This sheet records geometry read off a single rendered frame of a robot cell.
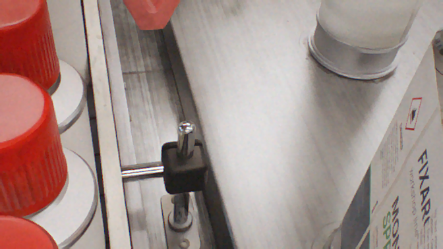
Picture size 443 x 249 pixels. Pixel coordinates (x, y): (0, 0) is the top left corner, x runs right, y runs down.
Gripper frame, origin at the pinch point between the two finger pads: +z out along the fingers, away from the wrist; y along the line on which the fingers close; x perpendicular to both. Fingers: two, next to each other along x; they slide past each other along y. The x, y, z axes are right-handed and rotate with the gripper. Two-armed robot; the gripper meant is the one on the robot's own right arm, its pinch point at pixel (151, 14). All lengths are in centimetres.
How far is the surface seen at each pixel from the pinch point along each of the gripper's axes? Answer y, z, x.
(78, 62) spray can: 8.0, 10.1, 4.7
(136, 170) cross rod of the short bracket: -3.0, 10.6, 1.5
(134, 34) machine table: 21.9, 19.0, -1.0
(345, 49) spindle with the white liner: 8.0, 11.2, -18.5
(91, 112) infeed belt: 5.8, 13.8, 4.2
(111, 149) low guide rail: -1.2, 10.2, 3.0
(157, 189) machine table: 0.8, 18.7, -0.4
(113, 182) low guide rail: -4.0, 10.2, 3.1
